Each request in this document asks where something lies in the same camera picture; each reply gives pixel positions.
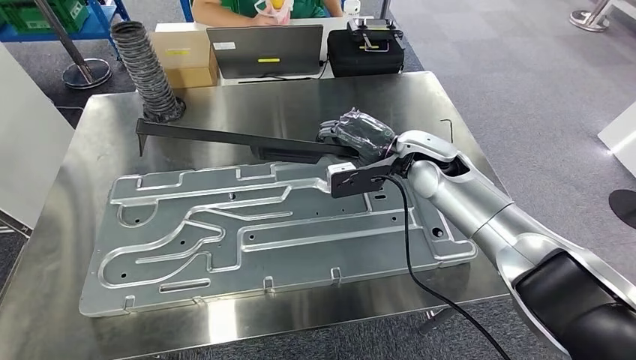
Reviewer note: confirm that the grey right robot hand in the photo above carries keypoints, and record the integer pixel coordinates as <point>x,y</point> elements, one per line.
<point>362,136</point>

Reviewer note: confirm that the black plastic frame part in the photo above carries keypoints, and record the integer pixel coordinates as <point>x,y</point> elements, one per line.
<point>223,136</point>

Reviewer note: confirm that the drink cup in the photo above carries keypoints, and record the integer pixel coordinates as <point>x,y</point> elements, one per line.
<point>276,10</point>

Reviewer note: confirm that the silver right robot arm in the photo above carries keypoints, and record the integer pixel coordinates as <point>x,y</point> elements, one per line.
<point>477,208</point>

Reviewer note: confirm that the person's left forearm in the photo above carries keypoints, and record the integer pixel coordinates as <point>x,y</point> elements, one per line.
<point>330,7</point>

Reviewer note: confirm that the person's right forearm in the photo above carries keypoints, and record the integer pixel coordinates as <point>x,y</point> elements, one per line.
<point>218,17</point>

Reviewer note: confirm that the steel workbench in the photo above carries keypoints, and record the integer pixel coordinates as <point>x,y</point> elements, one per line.
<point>248,104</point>

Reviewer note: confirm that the blue metal shelf rack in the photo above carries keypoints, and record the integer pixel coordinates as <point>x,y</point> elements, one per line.
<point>30,35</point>

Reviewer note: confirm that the black carry case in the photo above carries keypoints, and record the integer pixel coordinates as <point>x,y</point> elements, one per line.
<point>362,62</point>

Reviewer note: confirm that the grey laptop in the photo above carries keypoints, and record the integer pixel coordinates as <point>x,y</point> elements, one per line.
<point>268,49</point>

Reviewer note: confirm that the aluminium fixture plate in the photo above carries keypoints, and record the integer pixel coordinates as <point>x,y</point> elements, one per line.
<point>298,248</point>

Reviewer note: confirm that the white plastic bottle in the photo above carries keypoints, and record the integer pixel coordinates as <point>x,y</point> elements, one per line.
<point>351,7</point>

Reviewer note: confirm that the steel stanchion pole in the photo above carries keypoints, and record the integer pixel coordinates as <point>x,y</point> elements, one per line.
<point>87,74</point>
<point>385,7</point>
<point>589,20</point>

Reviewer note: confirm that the person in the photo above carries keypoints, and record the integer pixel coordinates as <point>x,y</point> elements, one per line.
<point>238,10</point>

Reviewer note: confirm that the cardboard box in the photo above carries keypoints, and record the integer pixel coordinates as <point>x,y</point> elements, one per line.
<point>189,59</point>

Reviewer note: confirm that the white board panel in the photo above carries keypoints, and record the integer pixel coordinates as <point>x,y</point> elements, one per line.
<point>621,139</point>

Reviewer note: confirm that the black round stand base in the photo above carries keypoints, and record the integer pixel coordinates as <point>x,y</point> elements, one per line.
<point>623,208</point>

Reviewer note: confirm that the white cabinet panel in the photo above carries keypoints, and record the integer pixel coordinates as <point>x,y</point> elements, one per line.
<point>30,139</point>

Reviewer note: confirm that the green plastic crate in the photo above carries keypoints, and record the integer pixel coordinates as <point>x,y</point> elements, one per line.
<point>49,15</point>

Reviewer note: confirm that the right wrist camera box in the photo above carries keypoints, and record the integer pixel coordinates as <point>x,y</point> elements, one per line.
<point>357,181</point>

